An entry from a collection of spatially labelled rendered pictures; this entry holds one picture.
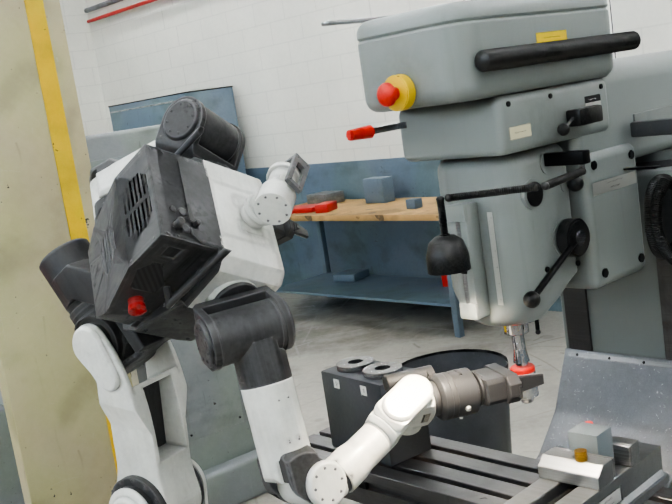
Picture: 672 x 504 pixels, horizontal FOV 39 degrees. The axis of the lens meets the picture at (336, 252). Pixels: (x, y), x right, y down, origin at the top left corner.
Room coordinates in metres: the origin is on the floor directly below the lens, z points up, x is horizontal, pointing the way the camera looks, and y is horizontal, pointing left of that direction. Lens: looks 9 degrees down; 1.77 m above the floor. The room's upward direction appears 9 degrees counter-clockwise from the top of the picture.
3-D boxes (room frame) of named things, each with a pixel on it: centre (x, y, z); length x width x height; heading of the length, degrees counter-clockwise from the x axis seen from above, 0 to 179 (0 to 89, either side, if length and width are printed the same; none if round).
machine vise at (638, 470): (1.64, -0.39, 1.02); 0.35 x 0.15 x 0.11; 134
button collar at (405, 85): (1.61, -0.14, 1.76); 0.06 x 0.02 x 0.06; 41
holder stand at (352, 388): (2.09, -0.03, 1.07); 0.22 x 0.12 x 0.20; 35
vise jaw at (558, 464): (1.62, -0.37, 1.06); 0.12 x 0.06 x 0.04; 44
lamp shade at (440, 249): (1.56, -0.18, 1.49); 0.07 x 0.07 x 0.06
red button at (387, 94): (1.60, -0.13, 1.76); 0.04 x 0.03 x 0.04; 41
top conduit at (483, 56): (1.68, -0.44, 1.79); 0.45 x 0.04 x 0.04; 131
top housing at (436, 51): (1.78, -0.33, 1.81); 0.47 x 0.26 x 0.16; 131
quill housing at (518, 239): (1.77, -0.32, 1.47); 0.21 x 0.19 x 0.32; 41
